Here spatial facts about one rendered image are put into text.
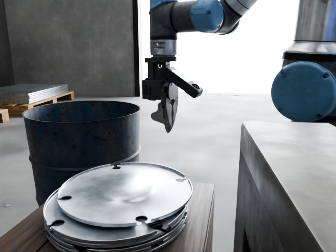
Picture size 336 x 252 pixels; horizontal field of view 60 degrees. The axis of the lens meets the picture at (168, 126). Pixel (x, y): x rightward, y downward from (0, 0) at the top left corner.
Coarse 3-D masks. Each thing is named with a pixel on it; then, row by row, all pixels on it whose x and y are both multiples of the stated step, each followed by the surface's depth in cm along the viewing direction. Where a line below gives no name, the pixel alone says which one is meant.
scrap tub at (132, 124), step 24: (24, 120) 98; (48, 120) 120; (72, 120) 128; (96, 120) 131; (120, 120) 96; (48, 144) 92; (72, 144) 91; (96, 144) 93; (120, 144) 98; (48, 168) 94; (72, 168) 93; (48, 192) 98
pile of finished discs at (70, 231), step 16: (48, 208) 58; (48, 224) 52; (64, 224) 52; (80, 224) 52; (144, 224) 52; (160, 224) 54; (176, 224) 54; (64, 240) 49; (80, 240) 48; (96, 240) 47; (112, 240) 47; (128, 240) 48; (144, 240) 49; (160, 240) 51
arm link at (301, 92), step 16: (304, 0) 53; (320, 0) 51; (304, 16) 53; (320, 16) 51; (304, 32) 53; (320, 32) 52; (288, 48) 56; (304, 48) 53; (320, 48) 52; (288, 64) 54; (304, 64) 52; (320, 64) 52; (288, 80) 54; (304, 80) 52; (320, 80) 51; (272, 96) 57; (288, 96) 55; (304, 96) 53; (320, 96) 52; (288, 112) 56; (304, 112) 54; (320, 112) 53
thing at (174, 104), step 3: (171, 102) 83; (174, 102) 82; (174, 105) 83; (174, 108) 83; (174, 111) 83; (171, 114) 83; (174, 114) 83; (174, 117) 84; (174, 120) 84; (171, 129) 84
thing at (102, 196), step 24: (96, 168) 75; (120, 168) 76; (144, 168) 76; (168, 168) 75; (72, 192) 63; (96, 192) 62; (120, 192) 61; (144, 192) 61; (168, 192) 63; (72, 216) 53; (96, 216) 54; (120, 216) 54; (168, 216) 54
